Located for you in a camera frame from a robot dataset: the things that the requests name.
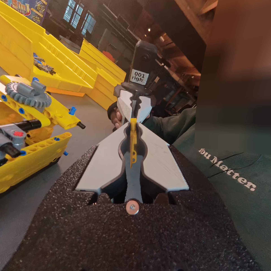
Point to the thin yellow lego liftarm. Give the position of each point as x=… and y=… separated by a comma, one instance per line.
x=133, y=144

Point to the paned window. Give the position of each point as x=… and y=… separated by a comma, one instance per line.
x=76, y=14

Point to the person's right hand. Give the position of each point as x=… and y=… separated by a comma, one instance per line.
x=116, y=118

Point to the colourful lego set box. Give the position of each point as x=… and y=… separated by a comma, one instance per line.
x=31, y=10

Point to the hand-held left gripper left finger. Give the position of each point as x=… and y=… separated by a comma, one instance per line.
x=101, y=167

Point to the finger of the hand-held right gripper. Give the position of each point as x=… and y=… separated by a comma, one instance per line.
x=125, y=105
x=146, y=108

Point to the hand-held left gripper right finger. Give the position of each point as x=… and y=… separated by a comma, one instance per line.
x=163, y=167

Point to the person's green sweatshirt torso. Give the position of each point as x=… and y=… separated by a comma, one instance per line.
x=232, y=211

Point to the heap of assorted lego parts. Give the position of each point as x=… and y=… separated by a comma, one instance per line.
x=43, y=64

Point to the yellow lego vehicle model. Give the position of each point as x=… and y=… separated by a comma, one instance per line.
x=42, y=152

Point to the orange object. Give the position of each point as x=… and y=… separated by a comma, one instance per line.
x=109, y=56

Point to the yellow plastic bin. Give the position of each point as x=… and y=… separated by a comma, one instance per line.
x=63, y=63
x=101, y=63

